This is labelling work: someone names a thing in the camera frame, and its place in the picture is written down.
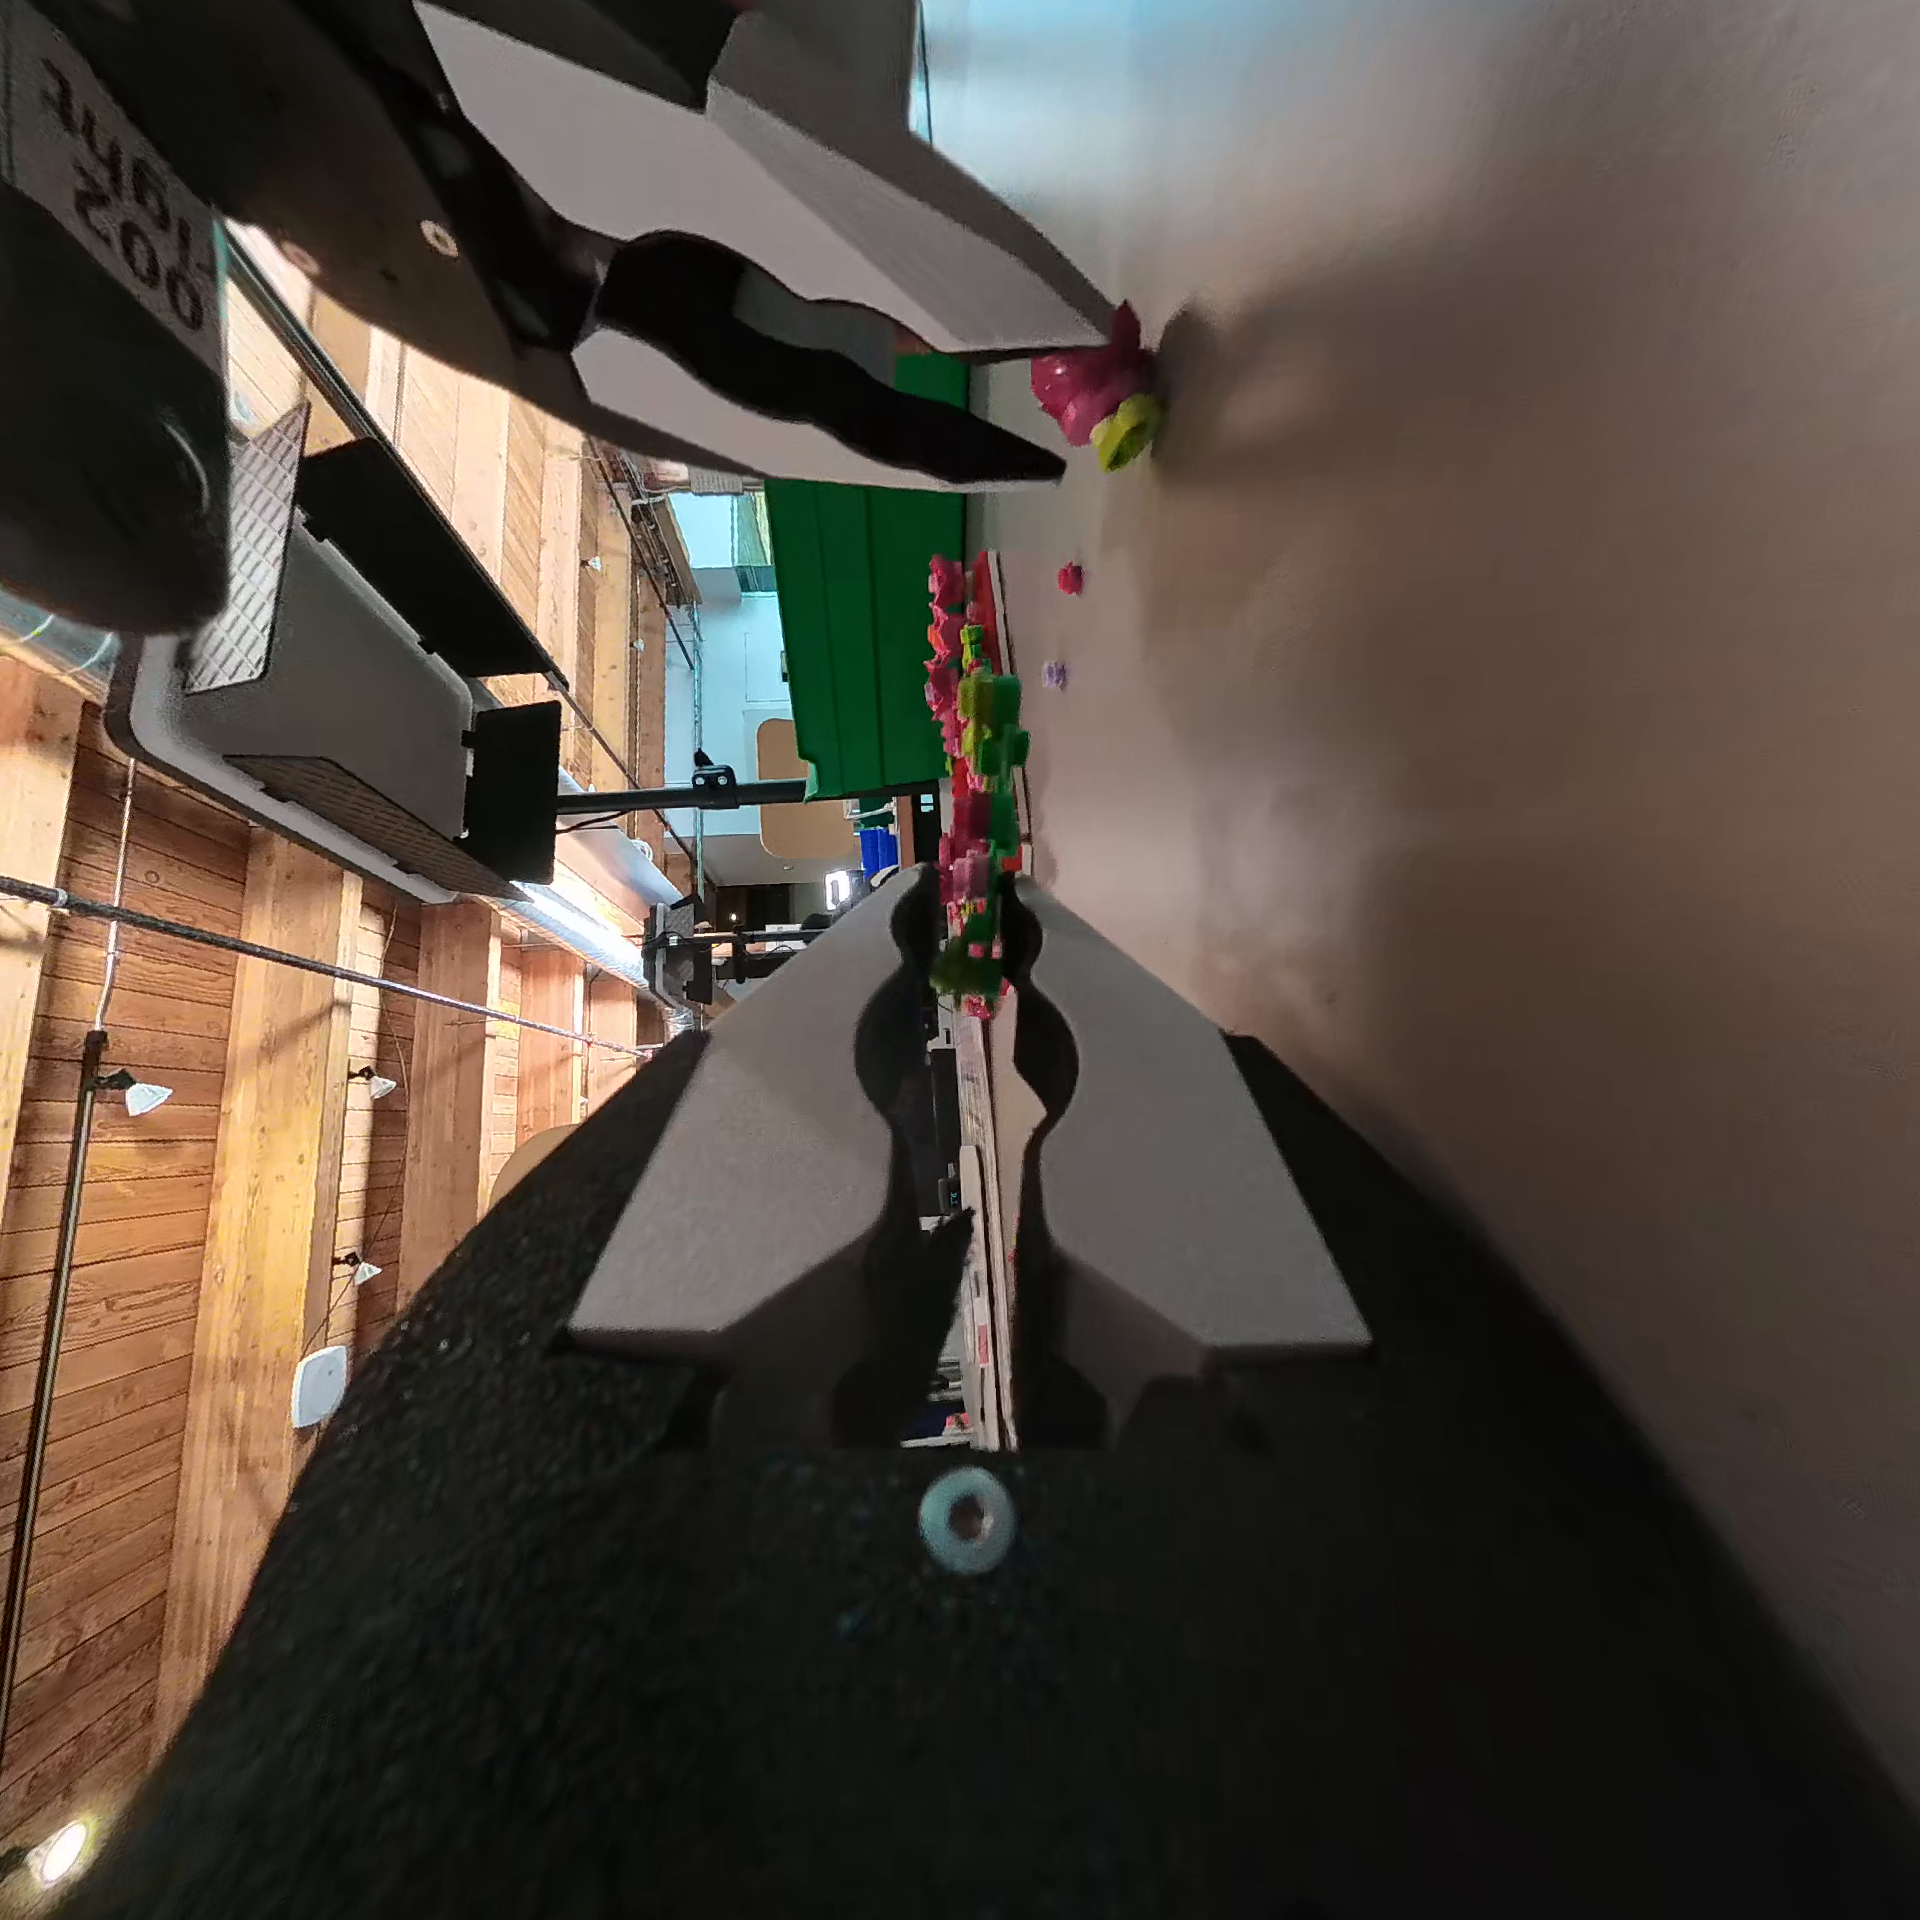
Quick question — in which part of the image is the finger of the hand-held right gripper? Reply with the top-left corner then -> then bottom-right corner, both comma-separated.
574,234 -> 1069,490
416,0 -> 1122,359

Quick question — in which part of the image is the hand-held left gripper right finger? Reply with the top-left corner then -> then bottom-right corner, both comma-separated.
996,873 -> 1373,1449

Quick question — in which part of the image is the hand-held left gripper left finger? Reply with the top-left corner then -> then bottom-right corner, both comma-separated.
566,861 -> 980,1449

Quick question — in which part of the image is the dark pink lego flower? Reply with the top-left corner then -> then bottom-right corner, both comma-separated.
1032,298 -> 1164,472

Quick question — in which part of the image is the green lego flower stem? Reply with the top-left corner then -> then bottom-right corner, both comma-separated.
930,666 -> 1041,1021

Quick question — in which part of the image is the lego instruction booklet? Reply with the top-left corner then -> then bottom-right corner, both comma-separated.
932,1035 -> 1025,1453

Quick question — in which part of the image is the red tray of lego pieces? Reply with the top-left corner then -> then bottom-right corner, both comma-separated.
921,547 -> 1021,886

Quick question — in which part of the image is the wooden tabletop with label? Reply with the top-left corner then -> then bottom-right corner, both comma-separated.
488,1122 -> 590,1209

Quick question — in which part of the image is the black flat panel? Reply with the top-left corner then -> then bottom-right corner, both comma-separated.
300,438 -> 569,683

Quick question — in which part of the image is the green plastic bin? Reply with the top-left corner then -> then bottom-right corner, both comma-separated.
761,352 -> 974,805

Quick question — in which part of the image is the rounded wooden board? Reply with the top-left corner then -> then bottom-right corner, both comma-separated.
756,718 -> 859,856

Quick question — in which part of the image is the black stand pole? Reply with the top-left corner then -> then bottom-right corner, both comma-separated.
556,766 -> 812,825

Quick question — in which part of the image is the black box on pole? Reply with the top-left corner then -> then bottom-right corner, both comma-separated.
461,699 -> 564,886

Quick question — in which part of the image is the grey ceiling heater unit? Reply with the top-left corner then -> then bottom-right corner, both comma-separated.
107,401 -> 518,904

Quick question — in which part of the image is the thin ceiling metal rod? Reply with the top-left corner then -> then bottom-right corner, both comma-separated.
0,873 -> 656,1062

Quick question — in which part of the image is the black camera on stand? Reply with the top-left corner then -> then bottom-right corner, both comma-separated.
642,895 -> 841,1010

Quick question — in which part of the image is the silver metal duct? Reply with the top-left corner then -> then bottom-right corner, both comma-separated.
0,586 -> 122,672

